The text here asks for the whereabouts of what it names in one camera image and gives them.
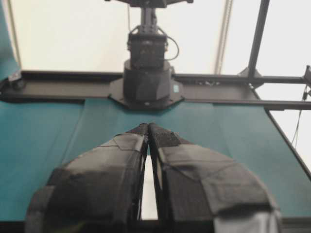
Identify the black aluminium frame rail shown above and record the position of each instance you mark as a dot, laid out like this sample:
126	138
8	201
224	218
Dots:
219	89

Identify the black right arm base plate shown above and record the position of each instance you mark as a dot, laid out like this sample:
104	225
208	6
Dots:
146	96

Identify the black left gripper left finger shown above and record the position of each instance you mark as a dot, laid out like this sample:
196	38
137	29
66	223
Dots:
100	191

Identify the teal table mat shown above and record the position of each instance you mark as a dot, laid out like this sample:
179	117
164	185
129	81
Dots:
37	137

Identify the black vertical frame post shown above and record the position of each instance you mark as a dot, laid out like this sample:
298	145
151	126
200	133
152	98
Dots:
262	15

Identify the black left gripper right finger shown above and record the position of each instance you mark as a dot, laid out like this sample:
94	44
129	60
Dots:
199	190

